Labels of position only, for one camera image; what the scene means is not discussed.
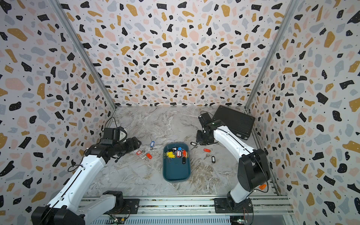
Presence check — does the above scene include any teal plastic storage box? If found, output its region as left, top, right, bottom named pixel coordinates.
left=163, top=142, right=191, bottom=182

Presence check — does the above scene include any blue tag key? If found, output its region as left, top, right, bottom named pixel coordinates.
left=150, top=141, right=155, bottom=150

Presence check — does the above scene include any white black tag key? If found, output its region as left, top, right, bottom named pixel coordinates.
left=190, top=142, right=198, bottom=150

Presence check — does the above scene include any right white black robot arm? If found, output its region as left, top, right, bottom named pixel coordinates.
left=196, top=120, right=271, bottom=212

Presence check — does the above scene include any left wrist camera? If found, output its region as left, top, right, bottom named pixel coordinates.
left=100, top=127, right=128, bottom=145

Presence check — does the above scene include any black hard case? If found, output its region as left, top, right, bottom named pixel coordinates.
left=213, top=106, right=255, bottom=140

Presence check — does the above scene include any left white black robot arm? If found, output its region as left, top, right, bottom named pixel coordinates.
left=31, top=137, right=142, bottom=225

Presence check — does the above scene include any orange plastic piece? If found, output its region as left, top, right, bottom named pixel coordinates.
left=259, top=184, right=267, bottom=190

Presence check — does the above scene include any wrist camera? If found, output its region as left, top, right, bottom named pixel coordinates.
left=198, top=112, right=215, bottom=128
left=100, top=127, right=128, bottom=145

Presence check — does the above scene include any yellow tag key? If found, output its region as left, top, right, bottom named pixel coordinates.
left=166, top=151, right=176, bottom=158

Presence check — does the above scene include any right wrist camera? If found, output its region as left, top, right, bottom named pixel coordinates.
left=198, top=112, right=215, bottom=128

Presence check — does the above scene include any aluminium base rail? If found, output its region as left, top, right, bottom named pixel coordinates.
left=87, top=196, right=297, bottom=225

